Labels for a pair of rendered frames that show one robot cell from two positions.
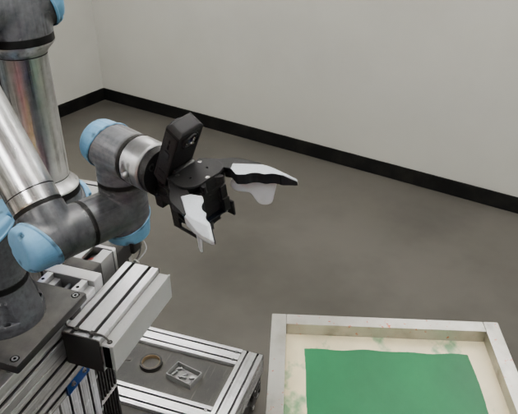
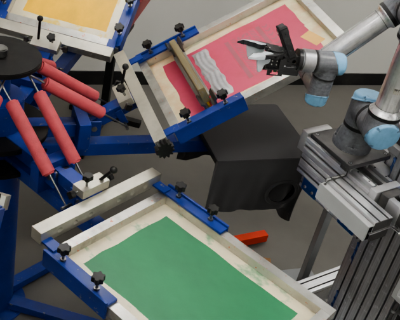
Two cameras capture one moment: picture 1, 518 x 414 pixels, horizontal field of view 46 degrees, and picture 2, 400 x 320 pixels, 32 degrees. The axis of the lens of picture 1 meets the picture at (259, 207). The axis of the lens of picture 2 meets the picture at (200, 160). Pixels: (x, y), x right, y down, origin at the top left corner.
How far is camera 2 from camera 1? 250 cm
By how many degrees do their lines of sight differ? 94
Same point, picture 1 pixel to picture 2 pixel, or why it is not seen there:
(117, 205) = (310, 77)
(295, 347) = (301, 310)
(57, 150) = (383, 91)
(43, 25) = not seen: outside the picture
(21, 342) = (326, 139)
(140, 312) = (340, 201)
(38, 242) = not seen: hidden behind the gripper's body
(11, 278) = (347, 118)
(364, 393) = (239, 308)
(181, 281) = not seen: outside the picture
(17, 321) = (336, 135)
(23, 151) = (334, 42)
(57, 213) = not seen: hidden behind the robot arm
